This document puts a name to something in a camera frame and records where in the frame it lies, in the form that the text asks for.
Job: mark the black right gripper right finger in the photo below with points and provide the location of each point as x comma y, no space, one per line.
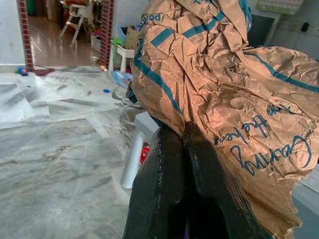
214,199

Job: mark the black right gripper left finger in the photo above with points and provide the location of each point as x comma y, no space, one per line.
157,189

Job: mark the brown paper bag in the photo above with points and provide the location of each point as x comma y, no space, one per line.
224,74

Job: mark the white table leg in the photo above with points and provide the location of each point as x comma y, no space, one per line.
133,161

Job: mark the red plastic object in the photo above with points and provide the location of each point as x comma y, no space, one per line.
144,153

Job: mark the blue bottle cap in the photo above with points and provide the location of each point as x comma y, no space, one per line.
106,90

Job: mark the blue printed mat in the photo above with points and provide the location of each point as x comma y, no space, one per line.
120,78

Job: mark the small orange toy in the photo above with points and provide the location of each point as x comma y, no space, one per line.
103,68

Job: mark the white plastic stool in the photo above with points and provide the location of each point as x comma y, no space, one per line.
125,52

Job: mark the white storage box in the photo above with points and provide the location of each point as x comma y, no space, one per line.
96,42

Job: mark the maroon floor cloth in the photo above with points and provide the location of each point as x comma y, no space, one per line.
44,71

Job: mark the red brick pillar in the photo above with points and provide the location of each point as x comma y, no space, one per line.
25,37
106,32

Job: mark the dark flat screen panel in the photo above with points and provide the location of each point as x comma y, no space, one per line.
260,31

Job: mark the blue toy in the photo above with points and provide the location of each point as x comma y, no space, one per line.
23,71

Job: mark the white high chair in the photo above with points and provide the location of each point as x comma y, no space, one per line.
77,15

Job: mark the green white wall poster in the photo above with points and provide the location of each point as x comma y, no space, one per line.
279,6

